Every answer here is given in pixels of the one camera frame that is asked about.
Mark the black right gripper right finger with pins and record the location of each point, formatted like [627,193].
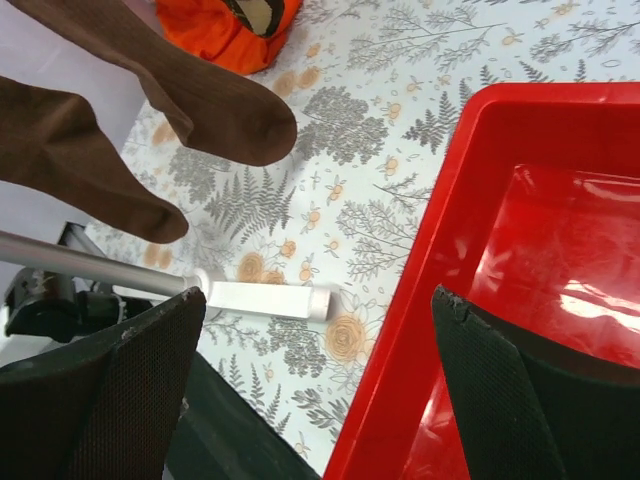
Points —
[527,407]

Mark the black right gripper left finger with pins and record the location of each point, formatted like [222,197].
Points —
[105,406]

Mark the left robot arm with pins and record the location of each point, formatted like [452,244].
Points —
[46,304]

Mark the silver stand pole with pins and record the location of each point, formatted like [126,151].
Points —
[20,250]

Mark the red plastic tray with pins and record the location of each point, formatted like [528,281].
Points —
[534,218]

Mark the white stand base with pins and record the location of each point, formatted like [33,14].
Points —
[287,301]

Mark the floral table mat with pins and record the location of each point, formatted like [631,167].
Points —
[377,88]

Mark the orange t-shirt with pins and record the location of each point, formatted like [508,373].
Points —
[208,30]

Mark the brown argyle sock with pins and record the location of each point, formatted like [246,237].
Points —
[261,17]

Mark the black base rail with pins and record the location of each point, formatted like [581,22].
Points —
[220,436]

